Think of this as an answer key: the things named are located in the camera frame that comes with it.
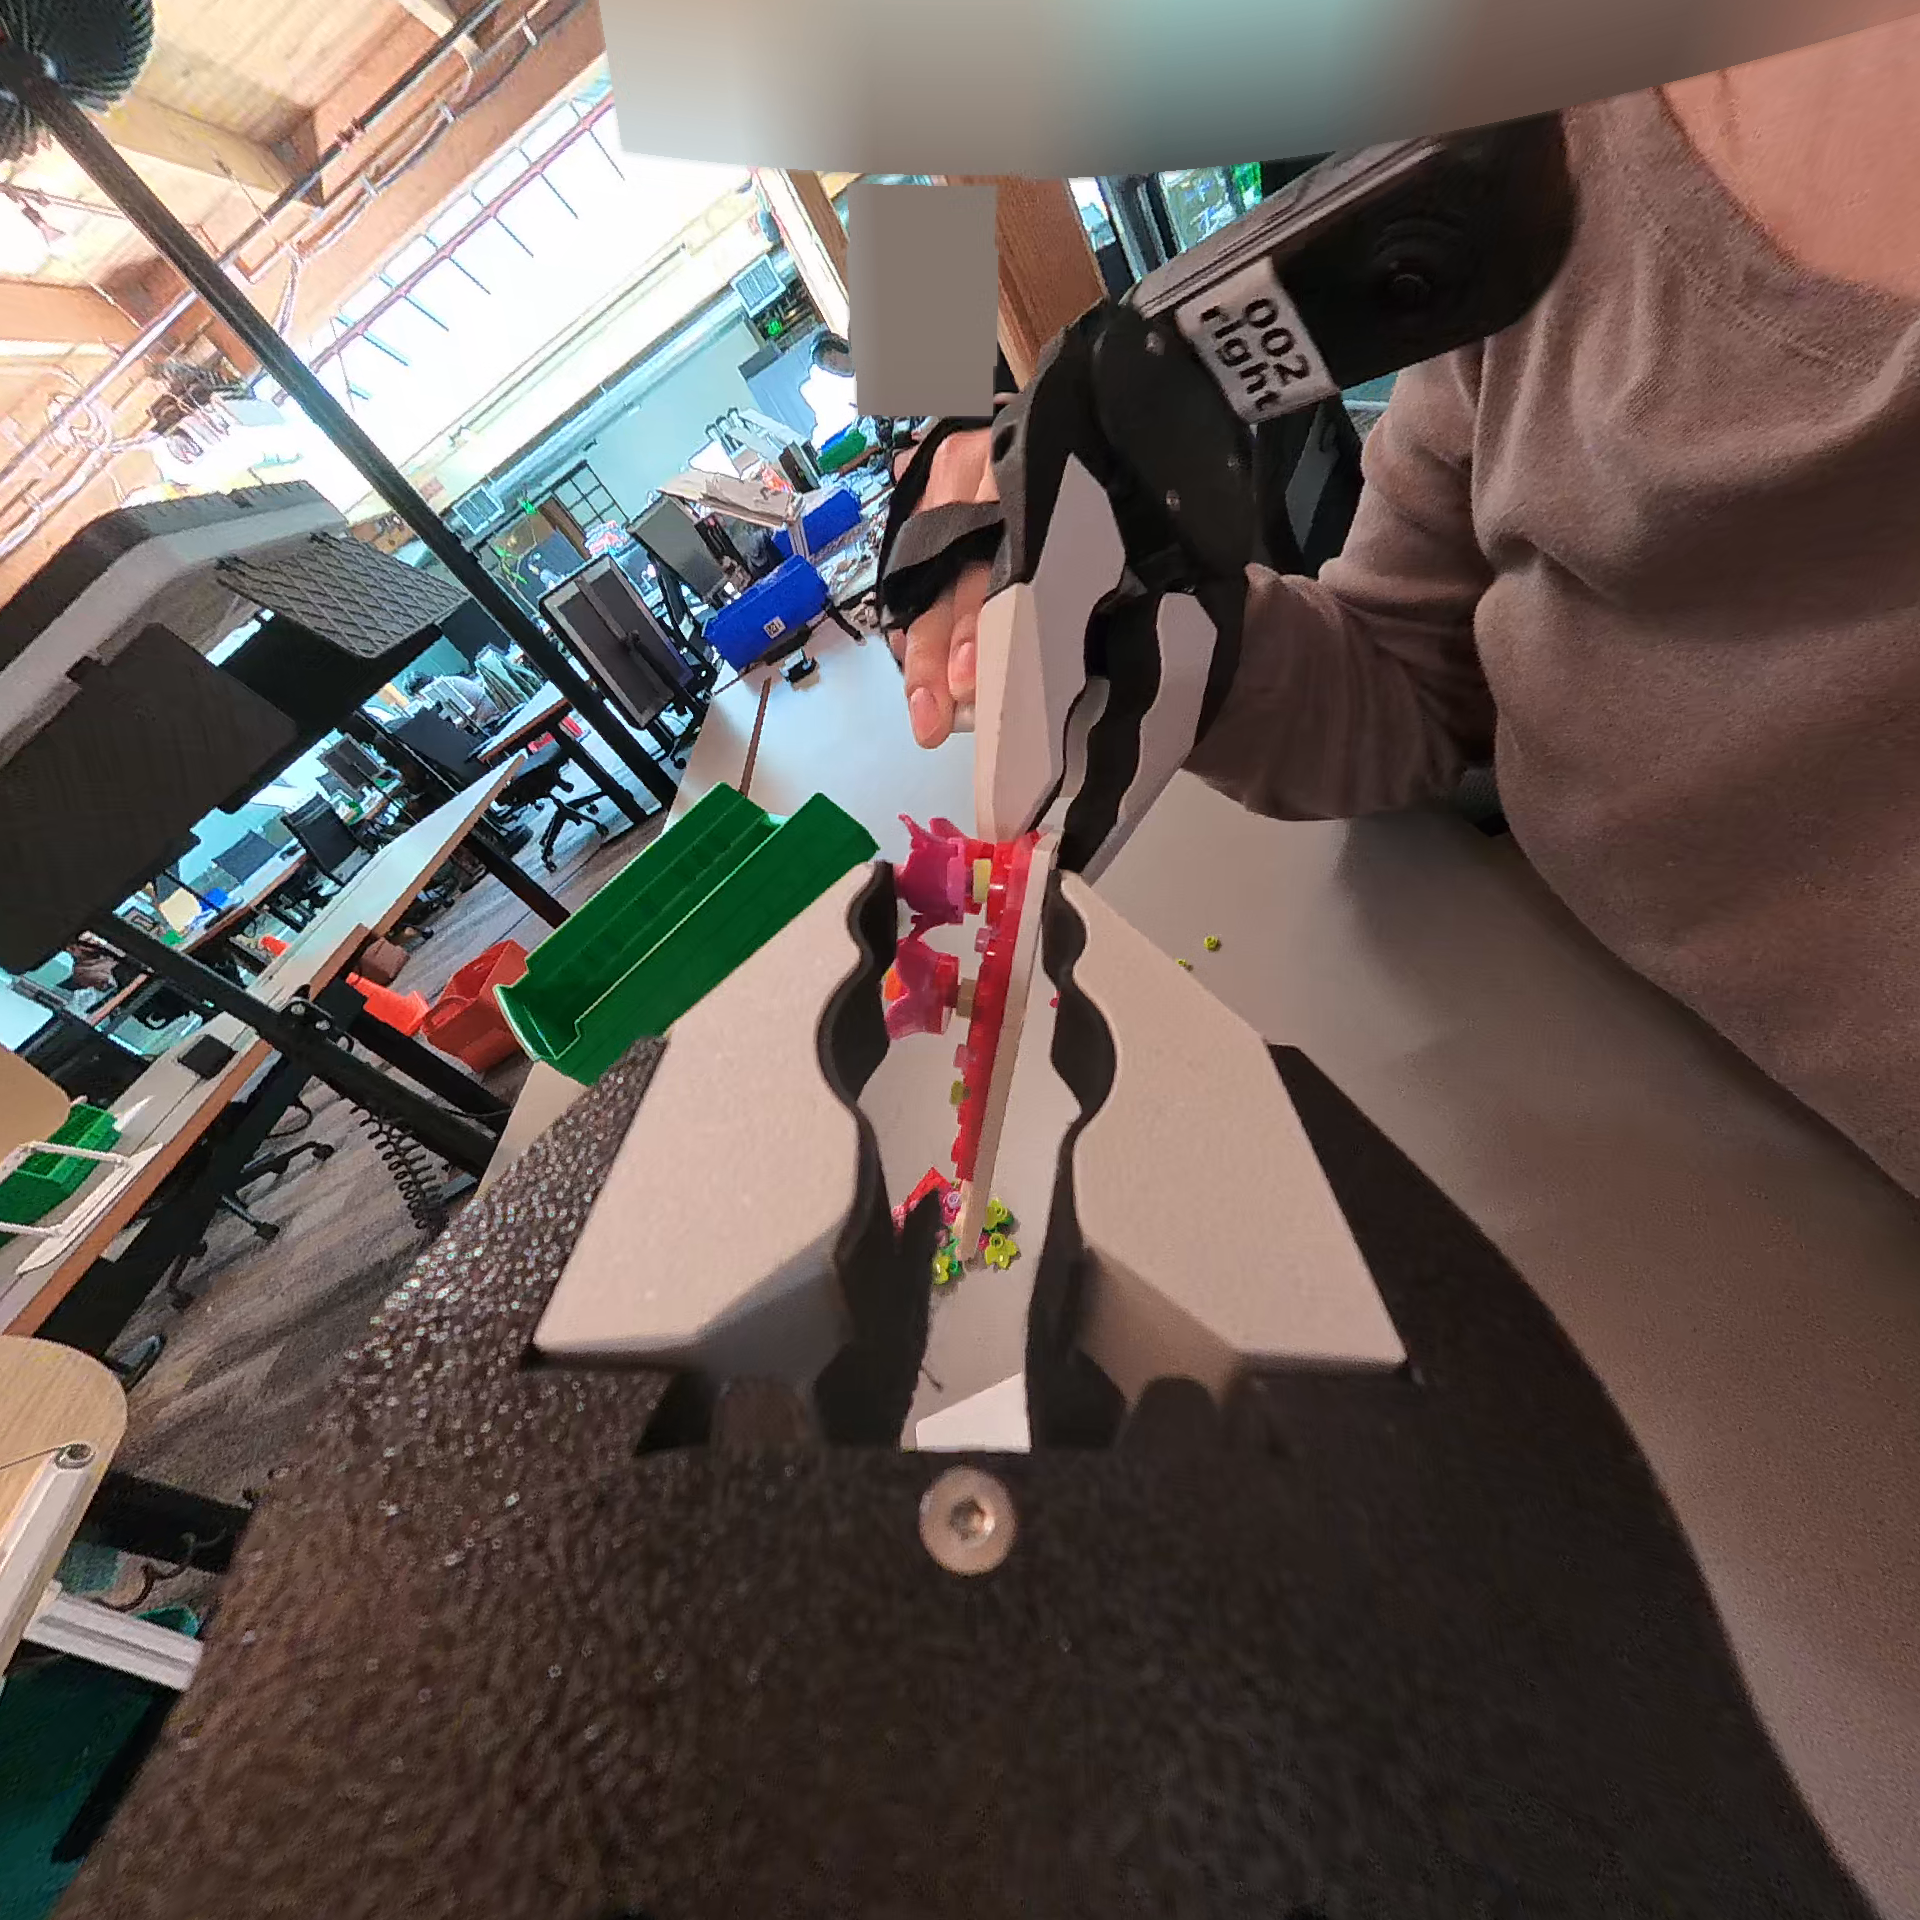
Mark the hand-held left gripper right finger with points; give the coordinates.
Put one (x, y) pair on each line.
(1230, 1202)

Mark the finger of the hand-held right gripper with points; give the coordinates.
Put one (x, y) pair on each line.
(1177, 676)
(1051, 629)

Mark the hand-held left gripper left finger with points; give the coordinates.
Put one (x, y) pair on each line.
(705, 1202)

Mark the red brick section two roses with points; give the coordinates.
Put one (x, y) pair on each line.
(998, 1005)

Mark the person's right forearm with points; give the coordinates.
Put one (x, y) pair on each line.
(1349, 676)

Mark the person's right hand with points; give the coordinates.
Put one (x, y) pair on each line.
(942, 676)

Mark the blue plastic bin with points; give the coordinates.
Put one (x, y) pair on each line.
(765, 615)
(822, 524)

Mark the green plastic bin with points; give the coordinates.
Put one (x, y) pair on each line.
(675, 932)

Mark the red plastic bin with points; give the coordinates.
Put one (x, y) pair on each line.
(473, 1005)

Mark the orange traffic cone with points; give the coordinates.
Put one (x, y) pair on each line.
(395, 1005)

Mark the black computer monitor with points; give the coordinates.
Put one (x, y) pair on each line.
(615, 645)

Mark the person's torso in beige sweater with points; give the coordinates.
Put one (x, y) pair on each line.
(1724, 599)

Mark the small green bin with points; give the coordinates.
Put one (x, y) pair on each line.
(61, 1184)

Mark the large wooden book stand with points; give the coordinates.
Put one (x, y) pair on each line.
(54, 1395)

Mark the black ribbed lamp on stand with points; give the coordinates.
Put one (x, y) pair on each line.
(76, 61)

